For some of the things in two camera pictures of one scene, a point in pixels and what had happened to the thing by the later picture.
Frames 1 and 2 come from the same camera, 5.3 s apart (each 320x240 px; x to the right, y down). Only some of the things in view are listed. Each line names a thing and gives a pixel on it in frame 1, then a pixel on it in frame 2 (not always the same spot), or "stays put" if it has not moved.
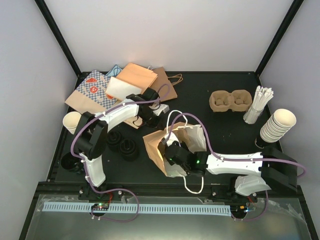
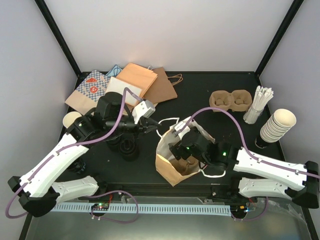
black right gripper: x=183 y=144 → x=177 y=150
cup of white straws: x=263 y=96 stays put
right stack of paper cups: x=282 y=120 stays put
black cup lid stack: x=128 y=149 stays put
